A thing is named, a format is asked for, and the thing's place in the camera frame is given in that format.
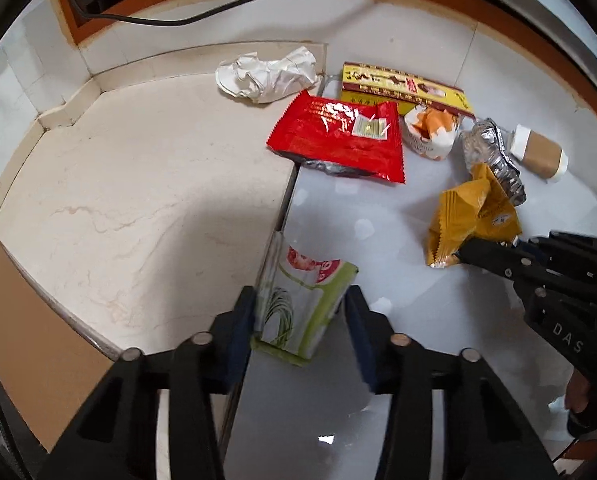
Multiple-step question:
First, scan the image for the green and white packet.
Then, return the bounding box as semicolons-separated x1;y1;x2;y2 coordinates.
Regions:
251;232;360;367

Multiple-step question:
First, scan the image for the white and orange wrapper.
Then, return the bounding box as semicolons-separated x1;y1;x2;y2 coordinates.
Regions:
403;105;460;161

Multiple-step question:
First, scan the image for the brown paper cup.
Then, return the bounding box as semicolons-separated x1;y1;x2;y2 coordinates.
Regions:
507;125;569;183

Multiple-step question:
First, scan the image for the yellow snack packet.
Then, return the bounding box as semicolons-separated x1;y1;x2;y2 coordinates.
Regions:
425;162;523;268

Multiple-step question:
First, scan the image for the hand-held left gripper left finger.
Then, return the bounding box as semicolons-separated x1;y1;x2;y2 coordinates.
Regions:
38;286;256;480

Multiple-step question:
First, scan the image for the brown cardboard sheet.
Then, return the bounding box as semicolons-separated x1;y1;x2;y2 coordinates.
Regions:
0;227;122;453

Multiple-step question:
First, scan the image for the crumpled foil ball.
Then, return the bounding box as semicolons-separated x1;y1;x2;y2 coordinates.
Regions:
461;117;527;206

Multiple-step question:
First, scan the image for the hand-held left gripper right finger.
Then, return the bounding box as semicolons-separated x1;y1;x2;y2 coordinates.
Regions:
343;285;559;480

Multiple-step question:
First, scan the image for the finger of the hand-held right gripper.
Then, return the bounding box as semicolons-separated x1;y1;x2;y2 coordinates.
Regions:
459;237;535;282
521;230;597;262

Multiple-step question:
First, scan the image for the orange wooden window frame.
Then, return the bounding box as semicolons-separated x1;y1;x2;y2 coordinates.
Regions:
51;0;597;131

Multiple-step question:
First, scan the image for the white paper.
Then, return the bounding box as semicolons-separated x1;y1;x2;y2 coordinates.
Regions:
215;46;319;105

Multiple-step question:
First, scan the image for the yellow and red box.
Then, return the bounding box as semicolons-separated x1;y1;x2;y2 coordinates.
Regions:
339;61;474;120

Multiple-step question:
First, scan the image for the person's right hand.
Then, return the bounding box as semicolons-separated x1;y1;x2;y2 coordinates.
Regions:
563;372;592;414

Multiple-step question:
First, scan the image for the red foil packet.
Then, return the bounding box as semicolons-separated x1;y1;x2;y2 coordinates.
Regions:
266;90;407;186

